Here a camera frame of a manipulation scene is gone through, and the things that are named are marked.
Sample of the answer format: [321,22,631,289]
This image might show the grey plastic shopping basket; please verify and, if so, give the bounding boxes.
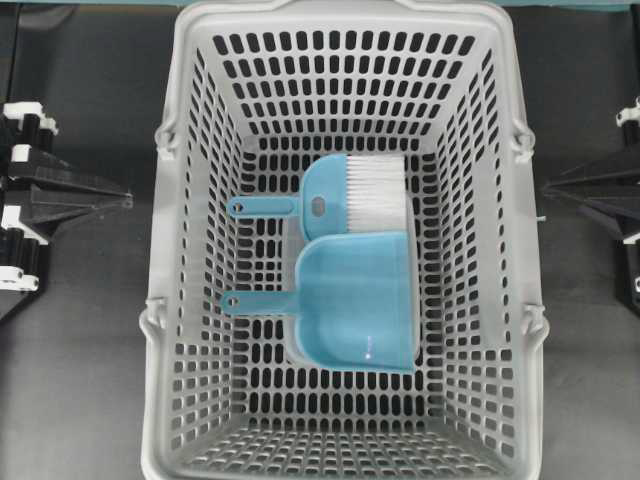
[140,1,549,479]

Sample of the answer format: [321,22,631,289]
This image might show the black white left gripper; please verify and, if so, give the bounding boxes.
[1,101,133,292]

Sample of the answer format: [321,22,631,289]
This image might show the blue hand brush white bristles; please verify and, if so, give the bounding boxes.
[227,153,408,242]

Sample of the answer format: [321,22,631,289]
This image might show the blue plastic dustpan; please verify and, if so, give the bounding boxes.
[220,231,420,373]

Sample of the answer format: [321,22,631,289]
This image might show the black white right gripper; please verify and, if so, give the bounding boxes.
[542,98,639,304]

